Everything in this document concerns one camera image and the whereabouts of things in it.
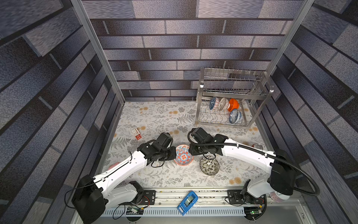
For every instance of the aluminium rail frame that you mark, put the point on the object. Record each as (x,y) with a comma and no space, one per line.
(132,205)

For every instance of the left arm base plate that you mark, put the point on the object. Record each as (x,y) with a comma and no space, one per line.
(147,198)

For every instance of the blue floral rim bowl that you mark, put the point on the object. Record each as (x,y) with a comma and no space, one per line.
(235,116)

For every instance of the red soda can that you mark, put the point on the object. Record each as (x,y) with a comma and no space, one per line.
(257,146)

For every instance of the floral table mat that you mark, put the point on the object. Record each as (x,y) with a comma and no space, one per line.
(176,118)

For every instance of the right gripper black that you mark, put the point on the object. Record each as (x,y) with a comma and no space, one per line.
(193,150)

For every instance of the steel two-tier dish rack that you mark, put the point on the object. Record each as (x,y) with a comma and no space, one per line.
(252,89)

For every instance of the black white floral bowl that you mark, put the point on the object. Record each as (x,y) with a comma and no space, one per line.
(209,166)

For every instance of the blue dotted pattern bowl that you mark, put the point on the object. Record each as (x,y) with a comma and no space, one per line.
(214,103)

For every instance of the white lattice pattern bowl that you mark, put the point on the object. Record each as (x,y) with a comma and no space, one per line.
(223,104)

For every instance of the orange bowl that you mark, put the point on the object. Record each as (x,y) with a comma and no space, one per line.
(233,104)

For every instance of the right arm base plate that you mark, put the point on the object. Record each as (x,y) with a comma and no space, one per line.
(240,197)

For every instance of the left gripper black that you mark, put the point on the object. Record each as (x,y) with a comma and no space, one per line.
(174,154)

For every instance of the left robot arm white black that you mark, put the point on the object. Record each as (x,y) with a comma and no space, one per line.
(93,195)

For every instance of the small red white box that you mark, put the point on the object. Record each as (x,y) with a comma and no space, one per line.
(136,134)

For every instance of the blue handheld meter device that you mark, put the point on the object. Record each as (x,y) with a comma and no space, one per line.
(187,203)

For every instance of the pink alarm clock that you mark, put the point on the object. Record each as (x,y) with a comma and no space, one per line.
(114,165)

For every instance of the red blue floral bowl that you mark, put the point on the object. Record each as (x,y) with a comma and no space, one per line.
(183,157)

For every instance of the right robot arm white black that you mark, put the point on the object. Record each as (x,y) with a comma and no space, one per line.
(278,180)

